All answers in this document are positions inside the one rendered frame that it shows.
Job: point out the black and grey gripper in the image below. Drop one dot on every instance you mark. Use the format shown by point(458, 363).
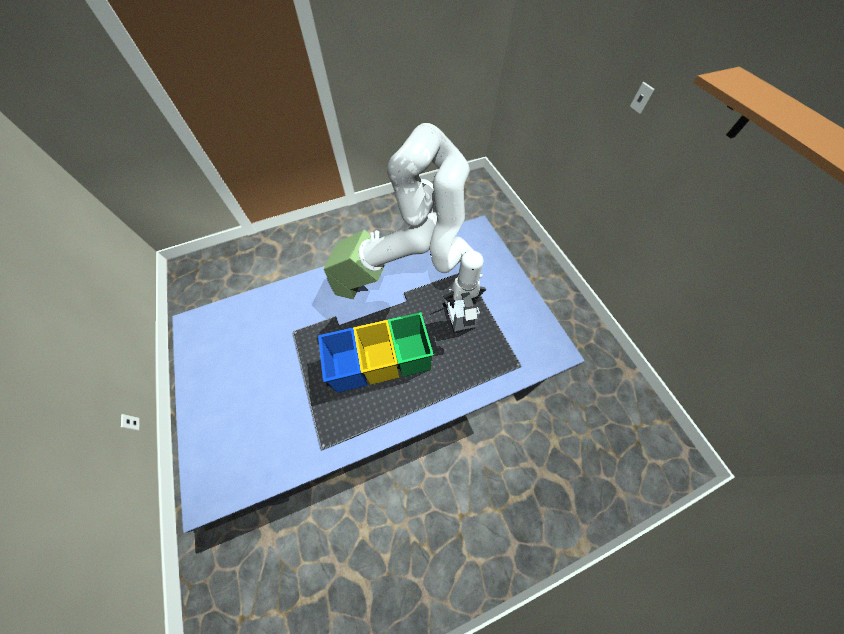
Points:
point(457, 290)

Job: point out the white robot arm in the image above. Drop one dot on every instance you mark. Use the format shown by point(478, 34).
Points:
point(415, 199)

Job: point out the blue open-top bin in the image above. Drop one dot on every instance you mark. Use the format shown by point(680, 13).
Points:
point(339, 360)

